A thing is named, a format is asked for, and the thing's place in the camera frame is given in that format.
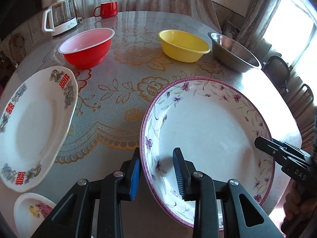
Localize stainless steel bowl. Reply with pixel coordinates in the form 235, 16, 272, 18
207, 32, 262, 73

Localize white plate red characters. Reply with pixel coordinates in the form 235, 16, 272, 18
1, 66, 78, 193

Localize person's right hand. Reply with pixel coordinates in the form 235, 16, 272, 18
281, 180, 316, 234

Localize red plastic bowl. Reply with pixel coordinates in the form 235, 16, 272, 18
58, 28, 115, 69

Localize white glass electric kettle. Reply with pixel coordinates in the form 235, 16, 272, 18
42, 0, 77, 36

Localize yellow plastic bowl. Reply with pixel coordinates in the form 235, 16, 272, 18
158, 30, 211, 63

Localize lace floral tablecloth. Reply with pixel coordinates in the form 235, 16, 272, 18
55, 23, 232, 164

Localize red mug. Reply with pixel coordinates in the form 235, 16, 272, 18
94, 1, 118, 18

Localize small white flower plate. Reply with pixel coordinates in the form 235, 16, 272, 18
13, 192, 56, 237

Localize purple floral rimmed plate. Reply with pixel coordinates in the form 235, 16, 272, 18
140, 77, 275, 228

